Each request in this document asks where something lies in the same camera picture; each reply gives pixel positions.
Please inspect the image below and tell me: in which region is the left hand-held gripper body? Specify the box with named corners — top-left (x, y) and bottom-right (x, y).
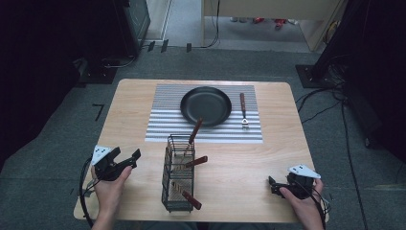
top-left (91, 145), bottom-right (129, 182)

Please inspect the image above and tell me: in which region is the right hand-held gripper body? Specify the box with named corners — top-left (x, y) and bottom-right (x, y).
top-left (279, 164), bottom-right (322, 200)

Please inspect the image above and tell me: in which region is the person's right hand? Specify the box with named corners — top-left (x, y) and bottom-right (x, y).
top-left (279, 178), bottom-right (326, 225)

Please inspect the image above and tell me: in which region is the person's left hand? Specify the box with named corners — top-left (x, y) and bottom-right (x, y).
top-left (90, 165), bottom-right (133, 219)

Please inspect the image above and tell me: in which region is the grey striped mat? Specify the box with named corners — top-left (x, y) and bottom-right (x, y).
top-left (145, 83), bottom-right (264, 144)

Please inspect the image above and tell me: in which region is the black frying pan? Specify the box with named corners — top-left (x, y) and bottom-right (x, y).
top-left (179, 85), bottom-right (234, 127)

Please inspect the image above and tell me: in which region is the black equipment cabinet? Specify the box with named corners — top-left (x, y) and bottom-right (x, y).
top-left (113, 0), bottom-right (151, 59)

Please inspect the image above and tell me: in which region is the black stand with base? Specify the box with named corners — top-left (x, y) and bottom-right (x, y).
top-left (294, 0), bottom-right (362, 89)

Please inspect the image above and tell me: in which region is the light wooden furniture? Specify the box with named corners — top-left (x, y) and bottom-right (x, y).
top-left (200, 0), bottom-right (349, 53)

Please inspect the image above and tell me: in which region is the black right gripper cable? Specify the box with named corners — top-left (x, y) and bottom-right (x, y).
top-left (310, 183), bottom-right (332, 230)

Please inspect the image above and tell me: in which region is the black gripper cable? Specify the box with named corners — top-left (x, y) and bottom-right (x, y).
top-left (310, 183), bottom-right (332, 230)
top-left (79, 157), bottom-right (97, 229)

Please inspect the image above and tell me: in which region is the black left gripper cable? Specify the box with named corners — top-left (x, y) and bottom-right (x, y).
top-left (79, 157), bottom-right (97, 229)

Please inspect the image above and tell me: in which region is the long black floor cable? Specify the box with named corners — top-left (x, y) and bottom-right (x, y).
top-left (340, 95), bottom-right (371, 230)

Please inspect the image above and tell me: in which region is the black wire utensil rack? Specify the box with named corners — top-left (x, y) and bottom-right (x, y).
top-left (160, 133), bottom-right (196, 214)

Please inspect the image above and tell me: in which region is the upright wooden-handled utensil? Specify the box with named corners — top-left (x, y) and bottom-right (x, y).
top-left (182, 117), bottom-right (205, 158)

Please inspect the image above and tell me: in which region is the black stand base plate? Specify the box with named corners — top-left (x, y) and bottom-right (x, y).
top-left (78, 57), bottom-right (120, 85)

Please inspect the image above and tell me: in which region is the black hanging cable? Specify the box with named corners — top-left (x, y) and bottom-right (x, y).
top-left (204, 0), bottom-right (222, 50)

